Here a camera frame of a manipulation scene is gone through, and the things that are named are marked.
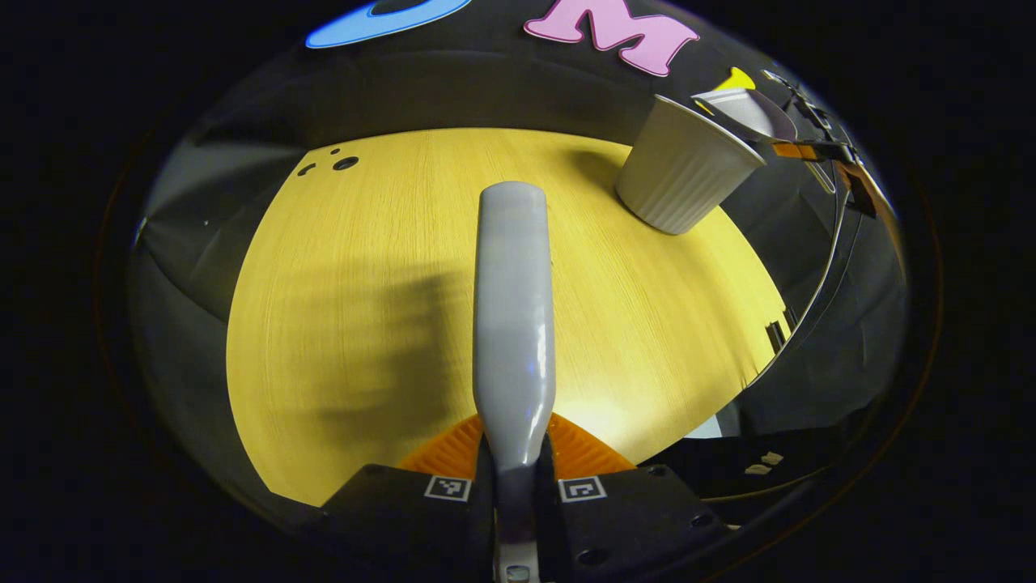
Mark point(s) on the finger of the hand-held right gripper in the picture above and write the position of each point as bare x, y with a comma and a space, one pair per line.
795, 151
859, 188

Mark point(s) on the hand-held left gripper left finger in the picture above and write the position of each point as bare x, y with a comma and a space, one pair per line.
405, 518

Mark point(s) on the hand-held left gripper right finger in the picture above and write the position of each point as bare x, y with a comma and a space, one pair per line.
631, 518

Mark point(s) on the grey dustpan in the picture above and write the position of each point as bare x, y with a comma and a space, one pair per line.
753, 113

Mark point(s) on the white ribbed garbage bin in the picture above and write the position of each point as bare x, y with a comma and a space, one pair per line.
680, 174

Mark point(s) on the small grey broom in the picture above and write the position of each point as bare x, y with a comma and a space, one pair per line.
514, 308

